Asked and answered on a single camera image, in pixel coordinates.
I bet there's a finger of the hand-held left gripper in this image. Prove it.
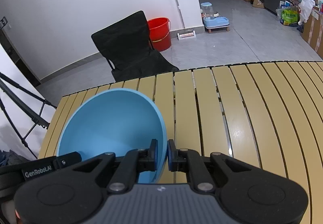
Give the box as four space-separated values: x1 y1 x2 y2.
54 152 82 170

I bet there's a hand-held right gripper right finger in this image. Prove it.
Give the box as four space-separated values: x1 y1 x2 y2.
169 139 255 193

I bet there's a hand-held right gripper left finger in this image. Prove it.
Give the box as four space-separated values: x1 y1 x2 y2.
72 139 158 193

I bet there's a deep blue bowl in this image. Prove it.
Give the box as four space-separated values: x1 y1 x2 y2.
56 88 168 184

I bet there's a dark blue cloth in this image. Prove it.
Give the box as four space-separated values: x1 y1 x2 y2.
0 149 20 167

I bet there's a black tripod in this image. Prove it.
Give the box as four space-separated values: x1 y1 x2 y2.
0 71 58 162

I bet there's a black folding chair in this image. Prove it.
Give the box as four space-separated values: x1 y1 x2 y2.
90 10 180 83

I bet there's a red plastic bucket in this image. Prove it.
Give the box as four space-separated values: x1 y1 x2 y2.
147 17 172 51

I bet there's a blue pet water feeder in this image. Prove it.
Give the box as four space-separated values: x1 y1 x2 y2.
200 2 231 33

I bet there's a green plastic bag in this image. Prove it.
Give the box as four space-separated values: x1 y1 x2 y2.
280 9 300 26

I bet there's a large taped cardboard box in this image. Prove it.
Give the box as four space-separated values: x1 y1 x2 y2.
301 7 323 60

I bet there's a white plastic bag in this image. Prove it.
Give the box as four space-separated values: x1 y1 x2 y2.
297 0 316 25

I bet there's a white handled mop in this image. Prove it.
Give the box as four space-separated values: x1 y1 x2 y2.
164 0 197 39

